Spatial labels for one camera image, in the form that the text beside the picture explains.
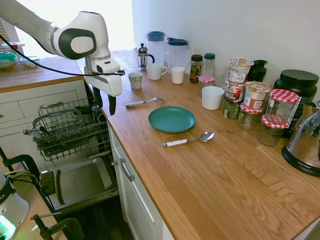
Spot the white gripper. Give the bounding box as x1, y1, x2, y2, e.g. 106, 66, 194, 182
83, 65, 124, 116

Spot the white-handled metal fork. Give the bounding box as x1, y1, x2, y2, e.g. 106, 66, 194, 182
125, 96, 166, 108

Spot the dishwasher door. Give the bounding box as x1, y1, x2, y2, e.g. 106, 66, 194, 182
39, 157, 120, 216

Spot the patterned paper cup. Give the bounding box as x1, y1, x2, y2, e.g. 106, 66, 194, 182
127, 71, 144, 90

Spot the grey cutlery basket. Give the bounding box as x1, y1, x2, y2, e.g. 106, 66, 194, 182
32, 108, 86, 141

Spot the glass French press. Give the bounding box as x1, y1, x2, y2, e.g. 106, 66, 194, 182
136, 42, 155, 72

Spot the teal plastic plate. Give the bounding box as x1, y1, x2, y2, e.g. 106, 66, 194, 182
147, 106, 197, 134

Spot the tall blue-lidded clear pitcher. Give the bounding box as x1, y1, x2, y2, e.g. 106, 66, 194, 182
146, 31, 166, 67

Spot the plain white cup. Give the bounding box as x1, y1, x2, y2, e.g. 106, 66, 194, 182
170, 66, 186, 85

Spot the clear glass food container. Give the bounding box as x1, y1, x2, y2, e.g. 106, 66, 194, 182
18, 56, 41, 70

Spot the short blue-lidded clear pitcher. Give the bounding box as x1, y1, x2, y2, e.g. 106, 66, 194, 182
166, 37, 192, 73

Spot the black-lidded spice jar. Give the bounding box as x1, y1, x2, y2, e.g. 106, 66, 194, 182
189, 54, 203, 84

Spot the dark green C-clamp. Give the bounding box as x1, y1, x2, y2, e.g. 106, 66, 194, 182
0, 146, 42, 187
30, 211, 85, 240

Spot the small checkered-lid glass jar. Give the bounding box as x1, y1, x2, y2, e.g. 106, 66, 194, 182
198, 75, 216, 97

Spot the green-lidded glass bowl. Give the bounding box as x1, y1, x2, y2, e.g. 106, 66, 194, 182
0, 51, 18, 72

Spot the wide white ceramic cup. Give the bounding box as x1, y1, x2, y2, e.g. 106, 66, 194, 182
201, 86, 225, 111

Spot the red-lidded plastic container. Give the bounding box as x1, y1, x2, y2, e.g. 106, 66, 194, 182
1, 41, 26, 55

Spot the green-lidded spice jar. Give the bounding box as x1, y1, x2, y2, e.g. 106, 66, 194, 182
202, 52, 216, 77

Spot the clear drinking glass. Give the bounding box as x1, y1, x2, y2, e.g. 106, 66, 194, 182
213, 65, 230, 88

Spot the dark green can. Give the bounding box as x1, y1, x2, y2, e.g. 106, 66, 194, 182
223, 97, 242, 120

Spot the red-label yoghurt cup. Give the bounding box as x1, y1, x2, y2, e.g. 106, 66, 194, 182
225, 79, 246, 103

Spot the white-label yoghurt cup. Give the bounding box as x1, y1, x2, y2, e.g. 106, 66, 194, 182
228, 58, 255, 83

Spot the orange-label yoghurt cup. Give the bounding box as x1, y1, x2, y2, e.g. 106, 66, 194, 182
243, 81, 273, 109

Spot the black bottle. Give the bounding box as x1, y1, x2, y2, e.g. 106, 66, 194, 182
246, 59, 268, 83

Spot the large checkered-lid glass jar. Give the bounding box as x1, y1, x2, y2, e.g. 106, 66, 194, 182
264, 89, 300, 125

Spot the black protein powder tub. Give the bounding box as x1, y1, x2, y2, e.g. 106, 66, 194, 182
273, 69, 320, 138

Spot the steel electric kettle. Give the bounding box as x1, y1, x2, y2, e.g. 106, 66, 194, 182
281, 99, 320, 178

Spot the metal drawer handle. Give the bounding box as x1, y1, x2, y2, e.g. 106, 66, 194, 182
39, 101, 65, 109
117, 157, 136, 183

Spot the wire dishwasher rack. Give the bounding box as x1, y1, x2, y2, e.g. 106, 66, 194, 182
32, 97, 112, 163

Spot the white mug with handle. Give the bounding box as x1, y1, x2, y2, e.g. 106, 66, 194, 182
146, 63, 168, 81

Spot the white-handled utensil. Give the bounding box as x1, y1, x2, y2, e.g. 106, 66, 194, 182
29, 126, 46, 140

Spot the white-handled metal spoon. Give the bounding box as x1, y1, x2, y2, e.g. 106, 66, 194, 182
162, 131, 216, 148

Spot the black cable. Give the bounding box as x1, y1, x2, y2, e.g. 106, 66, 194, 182
0, 34, 126, 77

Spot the yellow cable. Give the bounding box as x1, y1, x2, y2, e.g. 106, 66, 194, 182
3, 169, 33, 180

